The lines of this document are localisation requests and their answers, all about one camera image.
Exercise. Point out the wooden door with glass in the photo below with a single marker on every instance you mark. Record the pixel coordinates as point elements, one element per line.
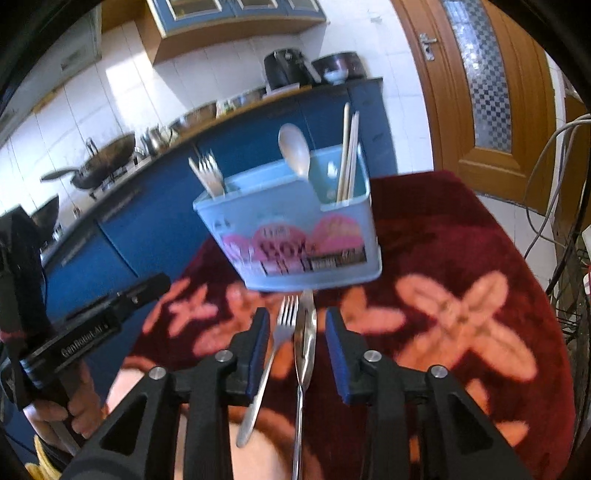
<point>489,97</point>

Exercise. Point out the steel peeler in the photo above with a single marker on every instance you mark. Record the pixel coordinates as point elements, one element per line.
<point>305,340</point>

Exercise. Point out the steel pitcher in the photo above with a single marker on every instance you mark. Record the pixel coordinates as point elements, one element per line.
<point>158,139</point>

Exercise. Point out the steel mixing bowl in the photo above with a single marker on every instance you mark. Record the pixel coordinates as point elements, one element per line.
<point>203,114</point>

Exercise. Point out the black air fryer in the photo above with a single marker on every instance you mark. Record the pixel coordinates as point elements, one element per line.
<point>289,66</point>

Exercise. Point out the red floral plush cloth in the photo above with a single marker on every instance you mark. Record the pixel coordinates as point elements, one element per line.
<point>454,291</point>

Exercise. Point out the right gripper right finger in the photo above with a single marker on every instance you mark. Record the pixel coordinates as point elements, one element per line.
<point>456,438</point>

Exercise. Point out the blue wall cabinet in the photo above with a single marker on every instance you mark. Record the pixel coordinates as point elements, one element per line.
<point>168,29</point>

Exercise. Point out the range hood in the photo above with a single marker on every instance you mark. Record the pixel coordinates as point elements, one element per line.
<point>71,53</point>

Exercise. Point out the left hand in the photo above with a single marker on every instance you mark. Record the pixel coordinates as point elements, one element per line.
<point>84,407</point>

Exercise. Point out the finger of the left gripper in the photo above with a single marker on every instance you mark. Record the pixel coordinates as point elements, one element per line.
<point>128,300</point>

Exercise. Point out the blue base cabinets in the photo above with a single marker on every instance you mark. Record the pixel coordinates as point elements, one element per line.
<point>145,224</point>

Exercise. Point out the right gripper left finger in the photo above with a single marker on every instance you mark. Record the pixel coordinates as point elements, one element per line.
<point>138,439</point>

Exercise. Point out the black wok with handle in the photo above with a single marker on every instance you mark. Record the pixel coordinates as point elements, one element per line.
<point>101,164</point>

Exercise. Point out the steel fork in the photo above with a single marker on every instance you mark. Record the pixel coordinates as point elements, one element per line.
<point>211,175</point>
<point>284,331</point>

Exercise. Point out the light blue utensil holder box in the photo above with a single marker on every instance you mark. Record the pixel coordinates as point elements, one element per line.
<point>284,233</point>

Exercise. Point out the small white bowl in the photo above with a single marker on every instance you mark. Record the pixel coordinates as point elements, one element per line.
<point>336,77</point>

